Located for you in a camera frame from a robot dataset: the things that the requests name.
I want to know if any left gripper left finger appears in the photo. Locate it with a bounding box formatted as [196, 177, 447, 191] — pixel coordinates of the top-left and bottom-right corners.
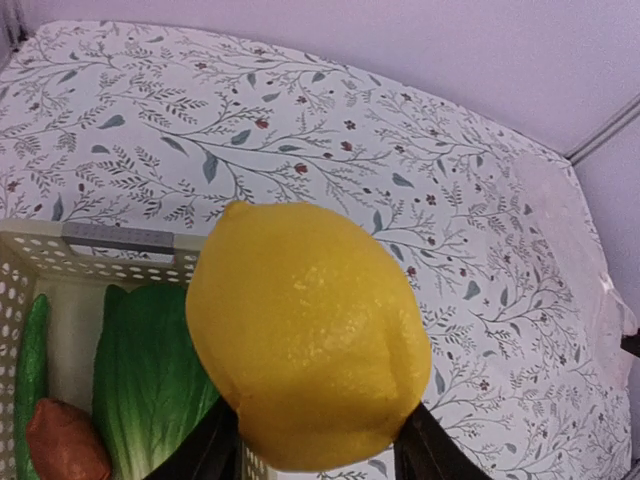
[149, 399, 240, 480]

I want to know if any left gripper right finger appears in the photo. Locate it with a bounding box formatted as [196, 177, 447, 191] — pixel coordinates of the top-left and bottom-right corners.
[393, 403, 491, 480]

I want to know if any green bok choy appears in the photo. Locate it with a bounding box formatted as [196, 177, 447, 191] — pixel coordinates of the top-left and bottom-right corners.
[92, 284, 219, 479]

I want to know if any brown potato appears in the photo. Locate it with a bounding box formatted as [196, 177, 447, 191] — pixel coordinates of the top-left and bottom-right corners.
[26, 398, 112, 480]

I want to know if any yellow lemon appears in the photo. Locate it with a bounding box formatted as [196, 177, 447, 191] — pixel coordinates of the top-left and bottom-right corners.
[186, 201, 431, 472]

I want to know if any clear zip top bag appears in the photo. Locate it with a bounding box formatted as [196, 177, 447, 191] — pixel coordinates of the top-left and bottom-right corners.
[513, 154, 638, 388]

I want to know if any green cucumber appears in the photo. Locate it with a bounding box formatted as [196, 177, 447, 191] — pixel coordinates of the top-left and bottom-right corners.
[14, 294, 49, 479]

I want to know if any green plastic basket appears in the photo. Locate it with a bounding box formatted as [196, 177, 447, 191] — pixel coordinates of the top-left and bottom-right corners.
[1, 219, 275, 479]

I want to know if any floral tablecloth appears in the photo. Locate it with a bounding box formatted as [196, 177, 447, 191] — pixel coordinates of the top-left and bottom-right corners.
[1, 21, 632, 479]

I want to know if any right aluminium frame post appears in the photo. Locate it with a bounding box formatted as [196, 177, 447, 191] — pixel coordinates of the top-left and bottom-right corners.
[564, 94, 640, 166]

